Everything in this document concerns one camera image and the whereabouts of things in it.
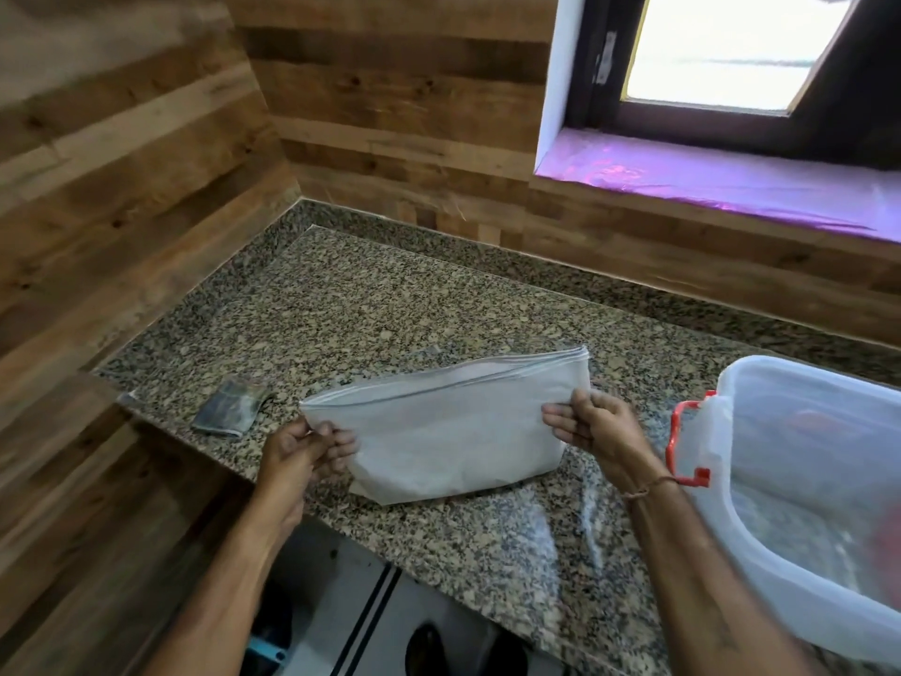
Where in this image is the person's left hand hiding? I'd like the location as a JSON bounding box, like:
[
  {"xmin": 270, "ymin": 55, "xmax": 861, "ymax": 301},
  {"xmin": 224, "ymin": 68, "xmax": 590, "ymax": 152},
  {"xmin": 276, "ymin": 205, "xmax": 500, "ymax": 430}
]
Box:
[{"xmin": 255, "ymin": 417, "xmax": 361, "ymax": 519}]

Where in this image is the person's right hand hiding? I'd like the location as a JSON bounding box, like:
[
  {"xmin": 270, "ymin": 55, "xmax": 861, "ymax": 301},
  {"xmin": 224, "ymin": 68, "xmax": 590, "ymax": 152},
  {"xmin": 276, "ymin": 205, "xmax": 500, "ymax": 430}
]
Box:
[{"xmin": 541, "ymin": 387, "xmax": 667, "ymax": 498}]

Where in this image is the white cloth pouch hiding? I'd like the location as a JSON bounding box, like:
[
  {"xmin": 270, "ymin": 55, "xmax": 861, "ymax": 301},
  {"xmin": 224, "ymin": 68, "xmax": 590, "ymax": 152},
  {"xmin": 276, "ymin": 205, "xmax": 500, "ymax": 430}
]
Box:
[{"xmin": 298, "ymin": 345, "xmax": 593, "ymax": 507}]

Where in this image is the person's left forearm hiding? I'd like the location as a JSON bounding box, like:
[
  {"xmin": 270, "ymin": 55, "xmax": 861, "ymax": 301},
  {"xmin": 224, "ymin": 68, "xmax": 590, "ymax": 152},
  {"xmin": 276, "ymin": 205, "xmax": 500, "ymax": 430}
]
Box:
[{"xmin": 141, "ymin": 485, "xmax": 315, "ymax": 676}]

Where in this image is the person's right forearm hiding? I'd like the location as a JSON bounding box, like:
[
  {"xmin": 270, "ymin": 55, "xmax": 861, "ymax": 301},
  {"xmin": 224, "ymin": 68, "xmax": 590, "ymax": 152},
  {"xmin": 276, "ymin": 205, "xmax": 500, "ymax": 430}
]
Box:
[{"xmin": 622, "ymin": 476, "xmax": 826, "ymax": 676}]

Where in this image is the striped floor mat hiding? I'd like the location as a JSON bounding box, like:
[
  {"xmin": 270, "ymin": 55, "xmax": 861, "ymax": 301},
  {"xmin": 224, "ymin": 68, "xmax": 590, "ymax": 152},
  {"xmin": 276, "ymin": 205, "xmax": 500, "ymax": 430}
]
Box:
[{"xmin": 336, "ymin": 563, "xmax": 404, "ymax": 676}]

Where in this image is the light blue plastic object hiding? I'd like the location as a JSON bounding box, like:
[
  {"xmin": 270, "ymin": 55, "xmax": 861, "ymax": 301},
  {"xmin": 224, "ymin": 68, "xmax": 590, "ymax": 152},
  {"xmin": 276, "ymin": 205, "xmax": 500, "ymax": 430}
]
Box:
[{"xmin": 246, "ymin": 604, "xmax": 291, "ymax": 671}]

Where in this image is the clear plastic storage bin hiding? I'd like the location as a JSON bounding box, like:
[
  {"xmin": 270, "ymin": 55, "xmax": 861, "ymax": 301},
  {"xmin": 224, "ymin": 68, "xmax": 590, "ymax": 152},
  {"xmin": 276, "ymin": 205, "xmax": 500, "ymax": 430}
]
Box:
[{"xmin": 665, "ymin": 355, "xmax": 901, "ymax": 667}]

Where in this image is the person's dark shoe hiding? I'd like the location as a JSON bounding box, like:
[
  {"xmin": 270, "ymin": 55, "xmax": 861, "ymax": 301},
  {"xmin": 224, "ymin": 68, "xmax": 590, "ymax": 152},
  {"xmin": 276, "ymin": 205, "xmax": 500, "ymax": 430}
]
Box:
[{"xmin": 404, "ymin": 622, "xmax": 446, "ymax": 676}]

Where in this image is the metal window hinge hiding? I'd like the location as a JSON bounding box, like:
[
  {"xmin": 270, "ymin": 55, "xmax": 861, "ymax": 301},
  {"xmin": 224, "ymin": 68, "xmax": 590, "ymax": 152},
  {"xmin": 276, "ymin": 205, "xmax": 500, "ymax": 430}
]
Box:
[{"xmin": 593, "ymin": 31, "xmax": 618, "ymax": 86}]

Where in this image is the red bin latch handle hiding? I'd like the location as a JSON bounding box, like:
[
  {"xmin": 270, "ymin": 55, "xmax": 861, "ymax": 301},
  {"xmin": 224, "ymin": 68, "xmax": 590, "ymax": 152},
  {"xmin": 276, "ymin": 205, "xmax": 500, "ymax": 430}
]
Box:
[{"xmin": 666, "ymin": 391, "xmax": 718, "ymax": 488}]

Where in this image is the brown thread bracelet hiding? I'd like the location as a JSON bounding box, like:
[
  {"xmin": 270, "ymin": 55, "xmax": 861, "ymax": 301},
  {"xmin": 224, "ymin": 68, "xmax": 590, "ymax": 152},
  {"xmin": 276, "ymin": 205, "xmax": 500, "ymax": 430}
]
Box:
[{"xmin": 621, "ymin": 474, "xmax": 681, "ymax": 502}]

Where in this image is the dark window frame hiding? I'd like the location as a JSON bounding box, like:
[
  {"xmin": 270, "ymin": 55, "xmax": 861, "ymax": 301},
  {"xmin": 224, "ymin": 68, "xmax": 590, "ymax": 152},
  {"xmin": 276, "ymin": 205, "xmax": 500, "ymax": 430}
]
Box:
[{"xmin": 563, "ymin": 0, "xmax": 901, "ymax": 171}]

